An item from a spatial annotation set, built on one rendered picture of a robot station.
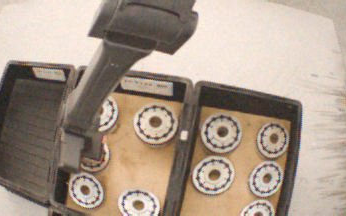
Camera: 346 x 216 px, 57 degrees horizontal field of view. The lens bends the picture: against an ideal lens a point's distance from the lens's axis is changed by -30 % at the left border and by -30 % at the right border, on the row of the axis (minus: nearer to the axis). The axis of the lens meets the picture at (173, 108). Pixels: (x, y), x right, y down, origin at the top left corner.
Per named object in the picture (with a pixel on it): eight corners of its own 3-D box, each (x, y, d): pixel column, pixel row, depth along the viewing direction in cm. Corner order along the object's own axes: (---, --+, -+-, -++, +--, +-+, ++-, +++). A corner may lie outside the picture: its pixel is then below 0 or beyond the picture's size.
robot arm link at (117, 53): (199, 1, 45) (113, -20, 41) (197, 38, 42) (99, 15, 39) (100, 115, 82) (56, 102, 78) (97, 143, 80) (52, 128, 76)
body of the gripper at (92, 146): (99, 161, 90) (92, 151, 84) (63, 149, 91) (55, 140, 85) (104, 134, 93) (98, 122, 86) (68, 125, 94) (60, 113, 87)
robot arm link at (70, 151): (102, 112, 77) (64, 101, 74) (96, 171, 73) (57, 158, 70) (90, 129, 88) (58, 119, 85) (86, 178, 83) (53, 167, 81)
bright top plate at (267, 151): (258, 120, 104) (258, 119, 103) (289, 123, 103) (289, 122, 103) (255, 157, 99) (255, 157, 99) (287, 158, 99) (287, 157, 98)
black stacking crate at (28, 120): (16, 77, 116) (8, 60, 106) (83, 86, 113) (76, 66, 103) (-8, 181, 99) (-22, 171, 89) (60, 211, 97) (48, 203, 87)
